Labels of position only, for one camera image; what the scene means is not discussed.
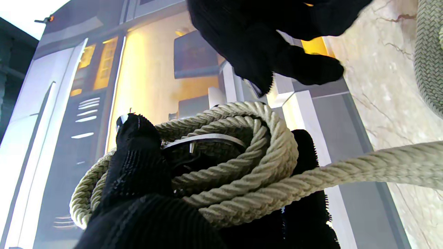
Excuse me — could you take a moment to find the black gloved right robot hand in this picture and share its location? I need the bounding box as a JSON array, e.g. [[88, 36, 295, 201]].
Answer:
[[187, 0, 374, 97]]

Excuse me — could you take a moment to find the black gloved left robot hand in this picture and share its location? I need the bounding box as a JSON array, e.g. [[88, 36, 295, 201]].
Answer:
[[74, 113, 341, 249]]

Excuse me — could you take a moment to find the beige woven belt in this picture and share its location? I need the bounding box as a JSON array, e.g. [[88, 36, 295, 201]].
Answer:
[[414, 0, 443, 120], [69, 101, 443, 230]]

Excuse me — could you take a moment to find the dark range hood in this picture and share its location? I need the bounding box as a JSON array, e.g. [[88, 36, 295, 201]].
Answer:
[[173, 30, 225, 79]]

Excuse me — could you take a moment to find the grey pot with lid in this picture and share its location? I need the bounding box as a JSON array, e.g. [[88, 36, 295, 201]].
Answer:
[[169, 95, 211, 121]]

